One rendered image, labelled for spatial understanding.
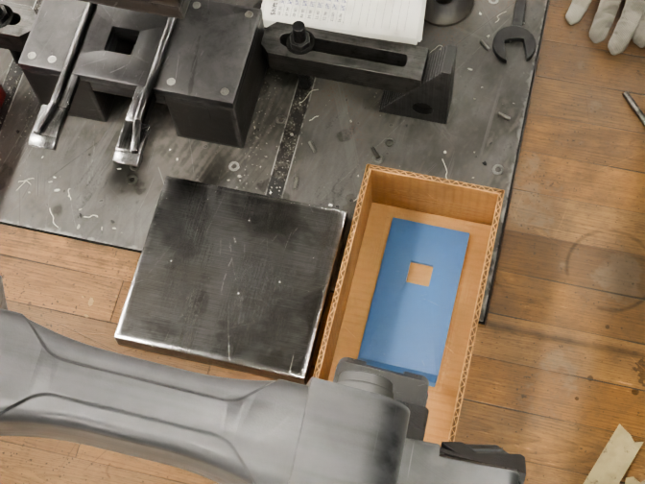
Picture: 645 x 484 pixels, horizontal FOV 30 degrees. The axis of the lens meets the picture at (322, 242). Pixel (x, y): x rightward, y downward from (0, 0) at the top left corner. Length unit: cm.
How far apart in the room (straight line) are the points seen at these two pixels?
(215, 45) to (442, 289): 30
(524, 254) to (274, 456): 48
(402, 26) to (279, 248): 24
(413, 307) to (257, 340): 14
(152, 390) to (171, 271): 41
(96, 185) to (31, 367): 49
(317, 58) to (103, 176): 23
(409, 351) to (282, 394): 38
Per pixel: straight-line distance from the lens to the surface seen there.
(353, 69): 108
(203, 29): 110
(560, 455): 103
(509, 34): 119
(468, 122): 114
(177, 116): 111
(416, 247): 107
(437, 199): 106
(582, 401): 105
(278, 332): 103
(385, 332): 104
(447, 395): 103
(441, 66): 107
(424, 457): 73
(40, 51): 112
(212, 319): 104
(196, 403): 66
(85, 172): 115
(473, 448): 83
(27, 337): 67
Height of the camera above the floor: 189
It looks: 66 degrees down
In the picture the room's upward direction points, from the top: 7 degrees counter-clockwise
